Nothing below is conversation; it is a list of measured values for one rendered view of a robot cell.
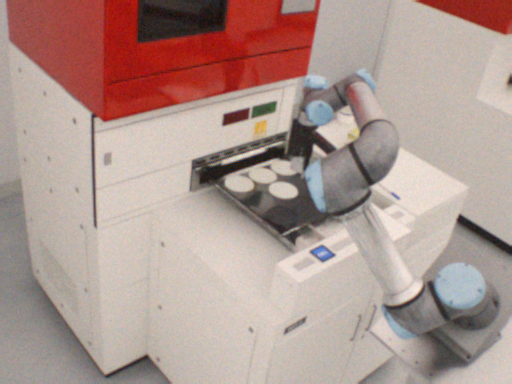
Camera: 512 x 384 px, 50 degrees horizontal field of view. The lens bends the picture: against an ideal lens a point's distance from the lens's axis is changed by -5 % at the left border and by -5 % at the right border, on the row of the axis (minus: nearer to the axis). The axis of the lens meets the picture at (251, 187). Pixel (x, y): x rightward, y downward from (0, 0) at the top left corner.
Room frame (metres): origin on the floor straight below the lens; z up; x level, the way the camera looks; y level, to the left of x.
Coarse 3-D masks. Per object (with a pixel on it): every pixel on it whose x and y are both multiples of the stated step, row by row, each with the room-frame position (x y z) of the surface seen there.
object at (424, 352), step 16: (384, 320) 1.18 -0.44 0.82; (384, 336) 1.12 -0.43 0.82; (416, 336) 1.13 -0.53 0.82; (432, 336) 1.14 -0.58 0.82; (400, 352) 1.06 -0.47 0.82; (416, 352) 1.07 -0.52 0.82; (432, 352) 1.08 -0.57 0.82; (448, 352) 1.08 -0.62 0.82; (496, 352) 1.11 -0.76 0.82; (416, 368) 1.01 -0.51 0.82; (432, 368) 1.02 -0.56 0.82; (448, 368) 1.03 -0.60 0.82; (464, 368) 1.03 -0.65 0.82; (480, 368) 1.04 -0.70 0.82; (496, 368) 1.05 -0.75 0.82
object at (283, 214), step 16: (272, 160) 1.86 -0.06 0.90; (288, 160) 1.87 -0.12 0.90; (224, 176) 1.69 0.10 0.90; (288, 176) 1.76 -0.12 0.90; (304, 176) 1.78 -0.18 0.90; (240, 192) 1.61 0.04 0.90; (256, 192) 1.63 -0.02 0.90; (304, 192) 1.67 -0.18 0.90; (256, 208) 1.53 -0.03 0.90; (272, 208) 1.55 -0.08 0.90; (288, 208) 1.56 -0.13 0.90; (304, 208) 1.57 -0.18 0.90; (272, 224) 1.46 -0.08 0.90; (288, 224) 1.47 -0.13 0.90
